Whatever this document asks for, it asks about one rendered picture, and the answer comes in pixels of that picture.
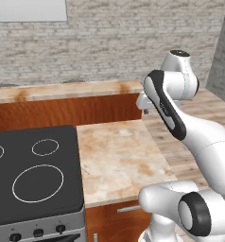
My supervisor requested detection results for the silver drawer handle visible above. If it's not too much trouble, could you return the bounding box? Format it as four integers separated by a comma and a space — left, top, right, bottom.
116, 204, 143, 214

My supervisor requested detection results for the pale grey wall cupboard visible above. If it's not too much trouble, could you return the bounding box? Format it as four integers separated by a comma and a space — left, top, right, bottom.
0, 0, 68, 24

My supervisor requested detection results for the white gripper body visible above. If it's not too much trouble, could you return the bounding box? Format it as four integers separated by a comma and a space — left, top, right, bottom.
135, 91, 156, 112

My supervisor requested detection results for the black stove knob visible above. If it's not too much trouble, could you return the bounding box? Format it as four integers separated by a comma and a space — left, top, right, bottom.
55, 224, 67, 234
9, 233, 23, 242
32, 228, 44, 238

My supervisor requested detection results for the brown wooden drawer front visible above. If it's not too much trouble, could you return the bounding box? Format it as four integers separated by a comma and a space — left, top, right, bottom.
85, 199, 153, 242

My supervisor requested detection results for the grey stool seat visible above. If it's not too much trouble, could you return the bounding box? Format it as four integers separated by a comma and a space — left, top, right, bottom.
61, 79, 86, 85
0, 78, 20, 89

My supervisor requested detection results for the black hob stove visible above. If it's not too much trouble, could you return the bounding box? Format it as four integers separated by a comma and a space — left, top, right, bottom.
0, 124, 88, 242

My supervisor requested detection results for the brown wooden dining counter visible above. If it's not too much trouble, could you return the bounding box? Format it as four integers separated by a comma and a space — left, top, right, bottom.
0, 79, 145, 133

